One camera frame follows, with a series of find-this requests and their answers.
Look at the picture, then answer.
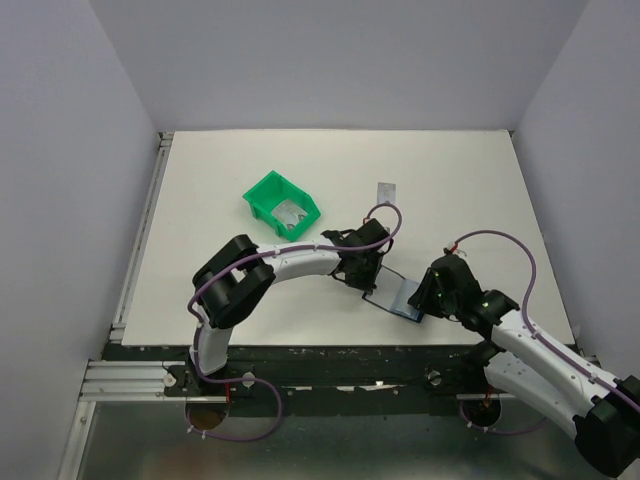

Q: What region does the blue leather card holder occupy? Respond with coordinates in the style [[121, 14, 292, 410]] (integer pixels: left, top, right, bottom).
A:
[[362, 266, 423, 323]]

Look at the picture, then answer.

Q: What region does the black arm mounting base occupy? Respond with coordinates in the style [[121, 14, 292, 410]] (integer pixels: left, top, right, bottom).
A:
[[164, 345, 499, 417]]

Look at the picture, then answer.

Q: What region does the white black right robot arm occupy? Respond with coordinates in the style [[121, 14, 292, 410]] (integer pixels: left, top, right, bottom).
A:
[[408, 254, 639, 477]]

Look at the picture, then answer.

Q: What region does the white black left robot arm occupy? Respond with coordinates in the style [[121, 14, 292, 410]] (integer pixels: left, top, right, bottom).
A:
[[187, 219, 393, 395]]

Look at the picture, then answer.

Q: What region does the silver card on table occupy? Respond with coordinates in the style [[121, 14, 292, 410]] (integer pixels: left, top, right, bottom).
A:
[[376, 182, 397, 205]]

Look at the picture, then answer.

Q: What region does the green plastic bin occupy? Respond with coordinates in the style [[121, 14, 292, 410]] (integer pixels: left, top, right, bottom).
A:
[[243, 170, 321, 242]]

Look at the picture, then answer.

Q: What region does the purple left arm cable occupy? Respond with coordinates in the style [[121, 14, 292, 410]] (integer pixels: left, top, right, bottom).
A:
[[186, 203, 404, 381]]

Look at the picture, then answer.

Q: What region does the aluminium table edge rail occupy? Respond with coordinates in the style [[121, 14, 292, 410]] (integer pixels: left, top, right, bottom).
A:
[[107, 132, 175, 344]]

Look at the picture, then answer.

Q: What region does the aluminium front frame rail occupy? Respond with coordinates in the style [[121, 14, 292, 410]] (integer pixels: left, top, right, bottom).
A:
[[54, 357, 191, 480]]

